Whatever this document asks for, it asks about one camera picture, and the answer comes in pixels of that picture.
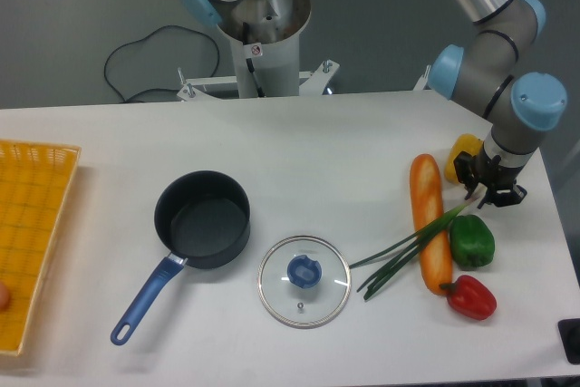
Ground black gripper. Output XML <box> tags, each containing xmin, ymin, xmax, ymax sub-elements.
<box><xmin>453</xmin><ymin>150</ymin><xmax>527</xmax><ymax>209</ymax></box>

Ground green onion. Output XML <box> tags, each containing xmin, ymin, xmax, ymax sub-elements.
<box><xmin>350</xmin><ymin>195</ymin><xmax>475</xmax><ymax>301</ymax></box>

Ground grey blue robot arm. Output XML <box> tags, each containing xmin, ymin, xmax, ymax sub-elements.
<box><xmin>181</xmin><ymin>0</ymin><xmax>567</xmax><ymax>207</ymax></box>

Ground yellow bell pepper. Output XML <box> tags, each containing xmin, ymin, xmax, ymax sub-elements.
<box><xmin>444</xmin><ymin>133</ymin><xmax>483</xmax><ymax>185</ymax></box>

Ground orange baguette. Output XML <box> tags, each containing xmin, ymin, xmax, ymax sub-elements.
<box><xmin>409</xmin><ymin>153</ymin><xmax>454</xmax><ymax>296</ymax></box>

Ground green bell pepper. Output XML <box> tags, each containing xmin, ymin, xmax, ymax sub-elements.
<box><xmin>449</xmin><ymin>215</ymin><xmax>495</xmax><ymax>270</ymax></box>

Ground red bell pepper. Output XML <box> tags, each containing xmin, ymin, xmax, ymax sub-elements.
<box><xmin>440</xmin><ymin>275</ymin><xmax>497</xmax><ymax>321</ymax></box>

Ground black corner object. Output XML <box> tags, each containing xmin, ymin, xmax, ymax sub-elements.
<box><xmin>557</xmin><ymin>318</ymin><xmax>580</xmax><ymax>365</ymax></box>

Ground glass pot lid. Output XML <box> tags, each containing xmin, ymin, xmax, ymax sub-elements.
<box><xmin>257</xmin><ymin>236</ymin><xmax>352</xmax><ymax>329</ymax></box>

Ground yellow woven basket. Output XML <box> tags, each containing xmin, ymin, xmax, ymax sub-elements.
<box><xmin>1</xmin><ymin>140</ymin><xmax>82</xmax><ymax>356</ymax></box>

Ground orange item in basket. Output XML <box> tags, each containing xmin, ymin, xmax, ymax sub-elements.
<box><xmin>0</xmin><ymin>282</ymin><xmax>11</xmax><ymax>312</ymax></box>

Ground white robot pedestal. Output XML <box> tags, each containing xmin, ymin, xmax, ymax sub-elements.
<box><xmin>181</xmin><ymin>0</ymin><xmax>340</xmax><ymax>98</ymax></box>

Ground dark saucepan blue handle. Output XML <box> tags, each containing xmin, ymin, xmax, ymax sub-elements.
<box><xmin>110</xmin><ymin>170</ymin><xmax>251</xmax><ymax>345</ymax></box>

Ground black cable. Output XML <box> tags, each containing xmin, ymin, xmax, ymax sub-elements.
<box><xmin>102</xmin><ymin>24</ymin><xmax>221</xmax><ymax>104</ymax></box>

